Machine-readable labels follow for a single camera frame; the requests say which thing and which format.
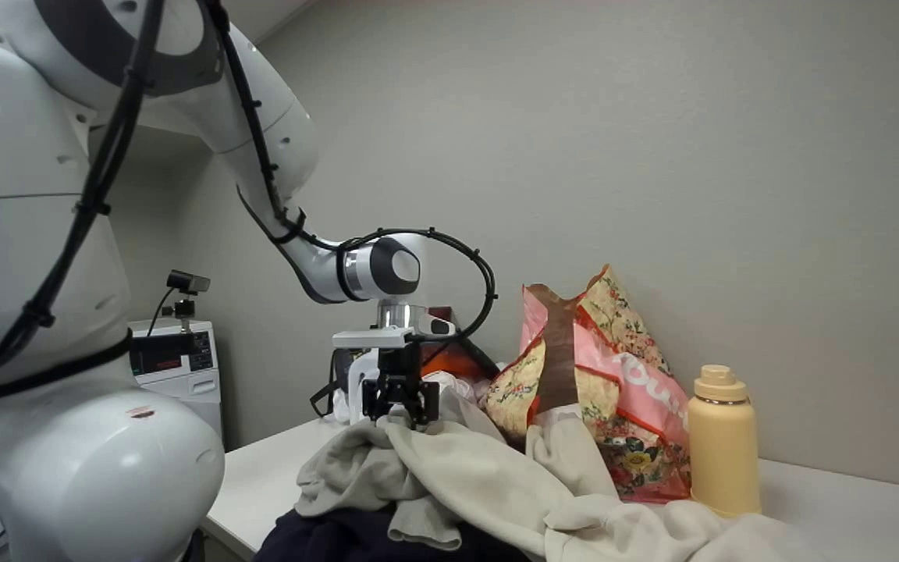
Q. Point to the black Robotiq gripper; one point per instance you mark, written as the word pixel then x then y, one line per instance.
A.
pixel 399 369

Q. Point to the cream beige sweatshirt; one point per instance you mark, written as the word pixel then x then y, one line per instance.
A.
pixel 491 471

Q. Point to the navy blue garment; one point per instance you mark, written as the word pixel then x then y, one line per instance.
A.
pixel 344 536

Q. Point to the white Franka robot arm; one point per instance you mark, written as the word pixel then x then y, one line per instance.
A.
pixel 53 470

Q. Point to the white gray crumpled cloth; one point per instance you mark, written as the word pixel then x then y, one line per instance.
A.
pixel 452 389

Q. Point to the pink floral tote bag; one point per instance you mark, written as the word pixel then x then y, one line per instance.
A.
pixel 624 395

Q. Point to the yellow bottle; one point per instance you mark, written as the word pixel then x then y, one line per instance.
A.
pixel 722 447

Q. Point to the gray wrist camera box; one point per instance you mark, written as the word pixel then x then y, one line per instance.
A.
pixel 372 338

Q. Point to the black camera on stand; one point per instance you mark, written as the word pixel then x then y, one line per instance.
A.
pixel 187 283

